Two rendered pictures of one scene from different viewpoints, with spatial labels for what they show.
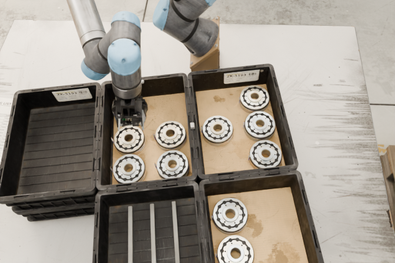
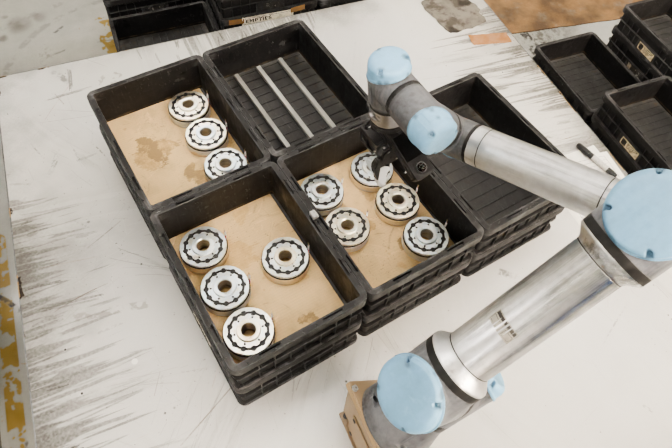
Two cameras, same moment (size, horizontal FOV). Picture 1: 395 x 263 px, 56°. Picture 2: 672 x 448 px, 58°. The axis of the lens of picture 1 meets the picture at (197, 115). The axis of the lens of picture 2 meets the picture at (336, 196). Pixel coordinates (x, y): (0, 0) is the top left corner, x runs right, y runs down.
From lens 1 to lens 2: 124 cm
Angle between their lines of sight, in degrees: 63
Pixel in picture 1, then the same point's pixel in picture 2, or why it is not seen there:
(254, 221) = (195, 177)
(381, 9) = not seen: outside the picture
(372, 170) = (41, 348)
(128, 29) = (412, 99)
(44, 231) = not seen: hidden behind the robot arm
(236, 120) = (266, 292)
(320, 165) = (125, 325)
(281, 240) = (159, 170)
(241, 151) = (241, 250)
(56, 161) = not seen: hidden behind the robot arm
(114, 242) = (340, 111)
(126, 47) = (387, 62)
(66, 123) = (499, 200)
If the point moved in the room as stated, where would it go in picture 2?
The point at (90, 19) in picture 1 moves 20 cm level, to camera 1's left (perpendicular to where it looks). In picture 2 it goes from (502, 145) to (586, 104)
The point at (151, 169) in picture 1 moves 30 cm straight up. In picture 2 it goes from (347, 186) to (358, 99)
